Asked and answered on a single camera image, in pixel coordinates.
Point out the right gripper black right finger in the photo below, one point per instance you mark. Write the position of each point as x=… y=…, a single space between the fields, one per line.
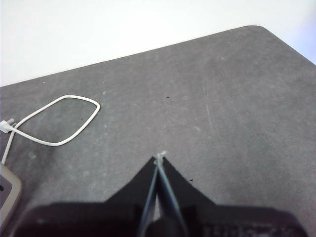
x=222 y=222

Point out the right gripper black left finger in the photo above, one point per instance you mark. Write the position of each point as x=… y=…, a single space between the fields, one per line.
x=98 y=219

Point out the cream two-slot toaster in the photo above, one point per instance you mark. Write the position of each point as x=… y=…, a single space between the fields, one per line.
x=10 y=192

